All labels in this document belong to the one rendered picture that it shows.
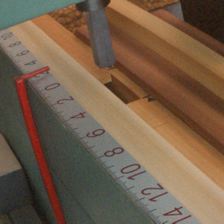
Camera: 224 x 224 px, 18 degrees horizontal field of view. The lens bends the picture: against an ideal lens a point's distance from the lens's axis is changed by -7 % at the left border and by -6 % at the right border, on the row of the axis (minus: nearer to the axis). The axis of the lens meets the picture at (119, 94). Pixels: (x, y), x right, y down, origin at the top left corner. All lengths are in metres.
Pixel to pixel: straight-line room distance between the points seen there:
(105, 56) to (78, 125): 0.07
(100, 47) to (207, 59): 0.06
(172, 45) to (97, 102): 0.06
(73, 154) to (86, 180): 0.01
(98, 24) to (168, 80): 0.05
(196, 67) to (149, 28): 0.06
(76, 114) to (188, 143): 0.05
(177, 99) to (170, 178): 0.08
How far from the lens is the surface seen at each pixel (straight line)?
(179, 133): 0.33
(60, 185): 0.40
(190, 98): 0.35
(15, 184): 0.52
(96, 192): 0.31
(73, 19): 0.59
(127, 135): 0.32
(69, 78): 0.38
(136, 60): 0.40
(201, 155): 0.31
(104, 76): 0.40
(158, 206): 0.26
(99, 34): 0.38
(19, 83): 0.37
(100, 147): 0.30
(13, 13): 0.33
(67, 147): 0.34
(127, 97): 0.39
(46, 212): 0.51
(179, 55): 0.38
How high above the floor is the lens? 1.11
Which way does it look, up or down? 26 degrees down
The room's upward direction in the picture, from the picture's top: 12 degrees counter-clockwise
